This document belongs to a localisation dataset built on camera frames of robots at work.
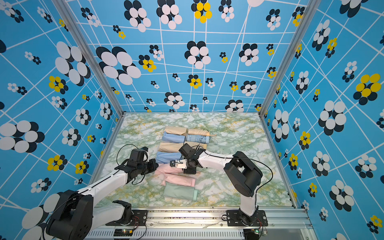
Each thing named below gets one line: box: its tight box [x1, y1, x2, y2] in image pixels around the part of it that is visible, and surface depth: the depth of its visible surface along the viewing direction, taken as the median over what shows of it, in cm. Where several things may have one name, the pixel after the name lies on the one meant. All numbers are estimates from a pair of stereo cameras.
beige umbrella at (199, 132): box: [187, 128, 217, 137], surface depth 105 cm
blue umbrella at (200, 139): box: [184, 134, 210, 144], surface depth 103 cm
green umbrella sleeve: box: [163, 182, 198, 201], surface depth 80 cm
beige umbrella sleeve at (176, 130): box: [164, 126, 188, 136], surface depth 107 cm
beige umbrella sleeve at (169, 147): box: [158, 142, 184, 153], surface depth 98 cm
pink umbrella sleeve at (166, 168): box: [155, 163, 184, 174], surface depth 88 cm
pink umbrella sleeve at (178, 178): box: [161, 173, 196, 187], surface depth 85 cm
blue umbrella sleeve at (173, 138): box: [162, 131, 186, 144], surface depth 104 cm
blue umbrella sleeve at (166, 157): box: [155, 151, 182, 164], surface depth 93 cm
